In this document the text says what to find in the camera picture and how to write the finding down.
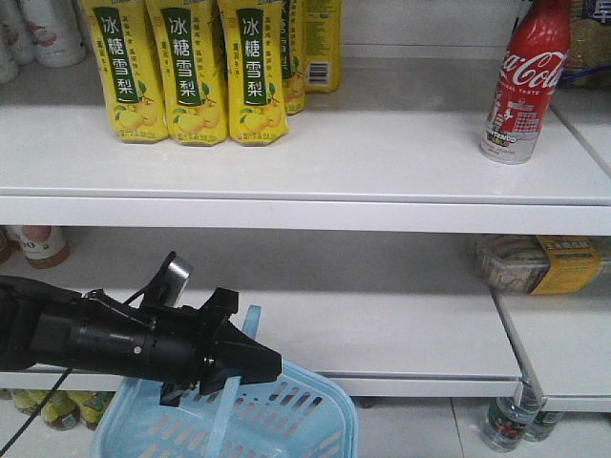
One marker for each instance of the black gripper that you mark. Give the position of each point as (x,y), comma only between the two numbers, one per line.
(157,339)

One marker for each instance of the light blue plastic basket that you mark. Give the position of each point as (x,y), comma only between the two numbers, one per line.
(301,414)

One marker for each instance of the red aluminium coca-cola bottle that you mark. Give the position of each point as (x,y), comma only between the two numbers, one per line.
(529,73)

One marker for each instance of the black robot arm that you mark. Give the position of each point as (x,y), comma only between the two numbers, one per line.
(22,301)

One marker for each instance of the yellow lemon tea bottle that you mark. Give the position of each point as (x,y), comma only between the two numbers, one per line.
(60,412)

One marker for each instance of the orange grapefruit juice bottle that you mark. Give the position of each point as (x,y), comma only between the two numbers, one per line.
(44,246)

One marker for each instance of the white metal shelf unit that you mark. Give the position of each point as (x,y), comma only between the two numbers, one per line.
(352,232)

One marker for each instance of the clear water bottle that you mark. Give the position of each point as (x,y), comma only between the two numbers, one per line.
(508,417)

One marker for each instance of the yellow pear drink bottle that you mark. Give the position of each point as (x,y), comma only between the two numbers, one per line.
(127,59)
(190,49)
(252,32)

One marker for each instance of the clear boxed snack yellow label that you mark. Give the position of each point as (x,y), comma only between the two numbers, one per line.
(540,265)

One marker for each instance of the white peach drink bottle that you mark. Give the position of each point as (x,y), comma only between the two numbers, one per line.
(54,31)

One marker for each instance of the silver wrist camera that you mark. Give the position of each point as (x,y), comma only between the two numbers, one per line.
(174,276)

